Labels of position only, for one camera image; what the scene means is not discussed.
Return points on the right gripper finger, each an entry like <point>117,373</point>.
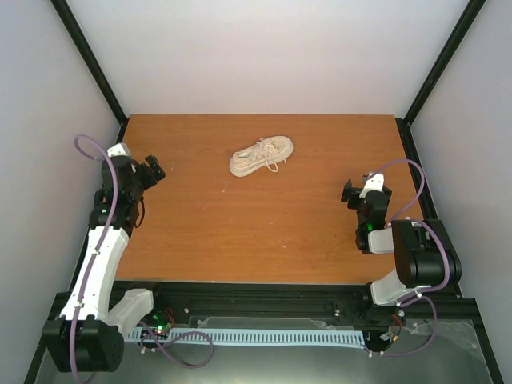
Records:
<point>366,177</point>
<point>348,191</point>

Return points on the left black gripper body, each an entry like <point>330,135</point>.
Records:
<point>137,190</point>

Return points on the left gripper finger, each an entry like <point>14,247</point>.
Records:
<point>152,162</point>
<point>158,172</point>

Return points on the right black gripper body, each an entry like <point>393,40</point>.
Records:
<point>351,202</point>

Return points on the beige canvas sneaker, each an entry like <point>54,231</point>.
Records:
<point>244,163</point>

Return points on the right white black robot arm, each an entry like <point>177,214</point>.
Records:
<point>424,256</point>

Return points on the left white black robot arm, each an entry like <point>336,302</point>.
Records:
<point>89,333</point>

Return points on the green lit circuit board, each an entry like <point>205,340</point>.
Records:
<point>161,323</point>

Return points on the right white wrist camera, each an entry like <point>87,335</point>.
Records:
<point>374,184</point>

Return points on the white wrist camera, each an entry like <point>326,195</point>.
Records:
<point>374,184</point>
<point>119,149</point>

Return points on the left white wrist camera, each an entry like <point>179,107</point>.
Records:
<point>119,149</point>

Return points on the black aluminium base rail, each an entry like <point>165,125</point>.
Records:
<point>337,305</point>

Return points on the light blue cable duct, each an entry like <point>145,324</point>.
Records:
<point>248,337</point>

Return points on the left black frame post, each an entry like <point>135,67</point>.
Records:
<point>78,38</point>

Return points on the black frame post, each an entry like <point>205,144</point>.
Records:
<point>461,28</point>
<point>78,38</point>

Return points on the right black frame post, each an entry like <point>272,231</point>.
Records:
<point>461,28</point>

